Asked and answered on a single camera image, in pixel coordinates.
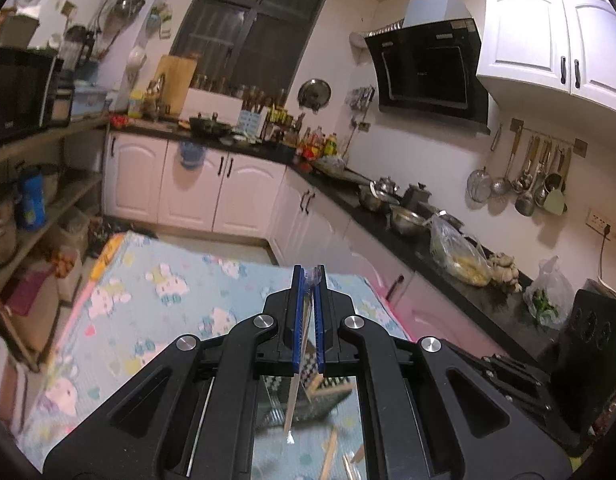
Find group of condiment bottles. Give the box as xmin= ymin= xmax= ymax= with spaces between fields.
xmin=265 ymin=102 xmax=341 ymax=161

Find bunch of hanging metal tools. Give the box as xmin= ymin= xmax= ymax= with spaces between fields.
xmin=350 ymin=85 xmax=376 ymax=111

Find metal utensil rail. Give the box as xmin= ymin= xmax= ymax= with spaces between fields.
xmin=510 ymin=117 xmax=588 ymax=158

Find dark round pot lid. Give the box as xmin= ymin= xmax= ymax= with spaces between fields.
xmin=298 ymin=78 xmax=333 ymax=111

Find blue tin can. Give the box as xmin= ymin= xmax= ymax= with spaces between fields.
xmin=15 ymin=165 xmax=48 ymax=231

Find large grey pot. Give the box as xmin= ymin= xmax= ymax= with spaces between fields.
xmin=0 ymin=10 xmax=41 ymax=48

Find row of hanging kitchen utensils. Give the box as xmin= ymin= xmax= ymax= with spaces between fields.
xmin=466 ymin=125 xmax=573 ymax=217

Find black power cable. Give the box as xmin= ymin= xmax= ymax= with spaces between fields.
xmin=596 ymin=225 xmax=613 ymax=286

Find blue hanging pouch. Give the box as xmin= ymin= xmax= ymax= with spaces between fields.
xmin=179 ymin=140 xmax=206 ymax=168

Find white base kitchen cabinets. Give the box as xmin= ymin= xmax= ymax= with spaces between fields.
xmin=103 ymin=132 xmax=488 ymax=361

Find small hanging wall rack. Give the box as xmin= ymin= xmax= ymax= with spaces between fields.
xmin=148 ymin=2 xmax=173 ymax=38

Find dark kitchen window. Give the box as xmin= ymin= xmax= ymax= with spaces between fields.
xmin=170 ymin=0 xmax=336 ymax=98

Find rectangular wooden cutting board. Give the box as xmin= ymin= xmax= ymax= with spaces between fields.
xmin=153 ymin=55 xmax=199 ymax=111

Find green plastic utensil holder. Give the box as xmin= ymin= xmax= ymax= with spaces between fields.
xmin=253 ymin=355 xmax=361 ymax=428

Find black microwave oven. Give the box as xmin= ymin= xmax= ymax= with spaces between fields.
xmin=0 ymin=45 xmax=64 ymax=148

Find black kitchen countertop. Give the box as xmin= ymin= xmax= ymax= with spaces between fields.
xmin=108 ymin=120 xmax=558 ymax=361

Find plastic bag with greens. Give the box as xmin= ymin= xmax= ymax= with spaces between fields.
xmin=522 ymin=255 xmax=576 ymax=328

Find plastic bag with yellow food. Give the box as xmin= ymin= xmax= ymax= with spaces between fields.
xmin=430 ymin=212 xmax=493 ymax=288

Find pile of garlic bulbs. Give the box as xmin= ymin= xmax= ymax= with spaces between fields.
xmin=488 ymin=252 xmax=523 ymax=293

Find black range hood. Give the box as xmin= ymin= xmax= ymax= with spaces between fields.
xmin=364 ymin=0 xmax=491 ymax=133

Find cartoon cat printed blanket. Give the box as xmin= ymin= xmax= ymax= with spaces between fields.
xmin=18 ymin=232 xmax=413 ymax=480

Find pink plush blanket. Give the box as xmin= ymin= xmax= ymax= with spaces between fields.
xmin=360 ymin=277 xmax=413 ymax=341

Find bamboo chopstick pair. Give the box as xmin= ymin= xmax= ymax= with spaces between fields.
xmin=283 ymin=266 xmax=325 ymax=447

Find steel pot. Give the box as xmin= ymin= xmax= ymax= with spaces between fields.
xmin=358 ymin=185 xmax=401 ymax=213

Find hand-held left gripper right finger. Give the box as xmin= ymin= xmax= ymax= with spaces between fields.
xmin=313 ymin=264 xmax=573 ymax=480

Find wooden storage shelf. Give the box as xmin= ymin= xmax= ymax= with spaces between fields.
xmin=0 ymin=115 xmax=111 ymax=371

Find blue white cutlery holder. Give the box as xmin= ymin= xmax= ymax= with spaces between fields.
xmin=238 ymin=108 xmax=263 ymax=138

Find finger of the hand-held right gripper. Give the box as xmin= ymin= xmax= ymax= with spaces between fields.
xmin=480 ymin=352 xmax=556 ymax=423

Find white wall cabinet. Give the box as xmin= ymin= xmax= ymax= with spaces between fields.
xmin=476 ymin=0 xmax=616 ymax=126

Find wall socket with plug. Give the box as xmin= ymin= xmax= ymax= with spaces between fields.
xmin=586 ymin=207 xmax=613 ymax=236

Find blender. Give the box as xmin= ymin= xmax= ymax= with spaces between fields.
xmin=60 ymin=25 xmax=89 ymax=86

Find black wok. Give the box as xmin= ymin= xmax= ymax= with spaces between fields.
xmin=188 ymin=112 xmax=236 ymax=138

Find hanging steel bowl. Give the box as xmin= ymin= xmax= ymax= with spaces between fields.
xmin=113 ymin=0 xmax=146 ymax=18

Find row of glass jars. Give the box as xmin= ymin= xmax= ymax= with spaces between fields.
xmin=193 ymin=72 xmax=289 ymax=106

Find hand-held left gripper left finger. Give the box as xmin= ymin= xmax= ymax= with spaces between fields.
xmin=42 ymin=264 xmax=311 ymax=480

